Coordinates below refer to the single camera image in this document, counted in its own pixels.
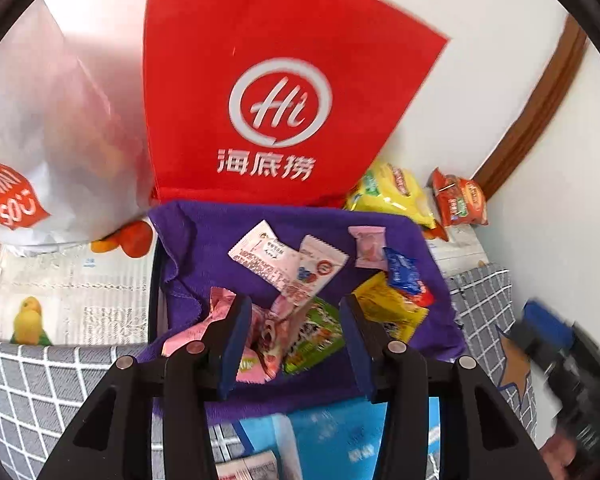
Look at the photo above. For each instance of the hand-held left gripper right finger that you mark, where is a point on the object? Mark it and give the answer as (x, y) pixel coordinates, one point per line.
(357, 350)

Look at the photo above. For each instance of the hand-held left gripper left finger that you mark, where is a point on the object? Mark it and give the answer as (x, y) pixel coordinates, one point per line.
(232, 350)

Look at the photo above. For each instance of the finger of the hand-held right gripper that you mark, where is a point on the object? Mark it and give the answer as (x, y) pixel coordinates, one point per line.
(547, 317)

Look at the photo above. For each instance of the pink white-label snack packet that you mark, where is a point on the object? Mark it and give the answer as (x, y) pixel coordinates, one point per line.
(265, 345)

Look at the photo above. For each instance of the green snack packet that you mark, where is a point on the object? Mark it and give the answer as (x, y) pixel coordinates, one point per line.
(315, 335)

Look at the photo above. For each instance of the large pink snack packet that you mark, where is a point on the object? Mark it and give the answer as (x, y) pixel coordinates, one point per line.
(220, 305)

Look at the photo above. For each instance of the yellow triangular snack packet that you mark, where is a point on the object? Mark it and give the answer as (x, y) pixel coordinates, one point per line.
(385, 302)

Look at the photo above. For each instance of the blue snack packet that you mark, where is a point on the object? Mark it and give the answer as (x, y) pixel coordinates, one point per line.
(402, 270)

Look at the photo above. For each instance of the white red-circle snack packet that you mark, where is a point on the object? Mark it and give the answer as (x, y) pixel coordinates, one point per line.
(320, 265)

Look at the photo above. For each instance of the white pink-print snack packet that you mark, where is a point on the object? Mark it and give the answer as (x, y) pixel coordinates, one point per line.
(260, 255)

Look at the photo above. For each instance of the person's right hand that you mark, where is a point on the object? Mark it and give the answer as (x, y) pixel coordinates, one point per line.
(560, 457)

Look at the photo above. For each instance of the blue tissue pack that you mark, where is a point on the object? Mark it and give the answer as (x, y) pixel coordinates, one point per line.
(330, 440)

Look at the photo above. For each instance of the small pink candy packet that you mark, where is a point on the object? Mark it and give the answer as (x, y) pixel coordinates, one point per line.
(367, 247)

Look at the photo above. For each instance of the purple towel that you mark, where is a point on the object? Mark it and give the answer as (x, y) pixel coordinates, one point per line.
(215, 240)

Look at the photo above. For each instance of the newspaper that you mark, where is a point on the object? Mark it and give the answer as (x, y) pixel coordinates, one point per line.
(80, 290)
(455, 255)

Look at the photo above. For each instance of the white striped snack packet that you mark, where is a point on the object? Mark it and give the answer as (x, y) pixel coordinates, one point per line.
(247, 467)

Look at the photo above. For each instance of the orange fruit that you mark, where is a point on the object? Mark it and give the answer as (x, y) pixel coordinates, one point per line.
(136, 240)

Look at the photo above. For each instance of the orange-red chips bag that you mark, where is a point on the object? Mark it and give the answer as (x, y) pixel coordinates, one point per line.
(460, 200)

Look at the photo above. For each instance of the yellow chips bag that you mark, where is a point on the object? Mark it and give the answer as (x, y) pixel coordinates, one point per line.
(395, 195)

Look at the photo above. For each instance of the grey checked star blanket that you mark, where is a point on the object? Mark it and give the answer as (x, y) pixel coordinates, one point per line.
(30, 385)

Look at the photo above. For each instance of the white plastic bag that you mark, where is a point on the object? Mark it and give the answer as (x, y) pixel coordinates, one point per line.
(70, 135)

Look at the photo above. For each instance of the red paper bag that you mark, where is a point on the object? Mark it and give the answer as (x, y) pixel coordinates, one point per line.
(300, 35)

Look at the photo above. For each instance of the brown wooden door frame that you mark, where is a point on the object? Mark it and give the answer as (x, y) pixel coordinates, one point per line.
(540, 110)

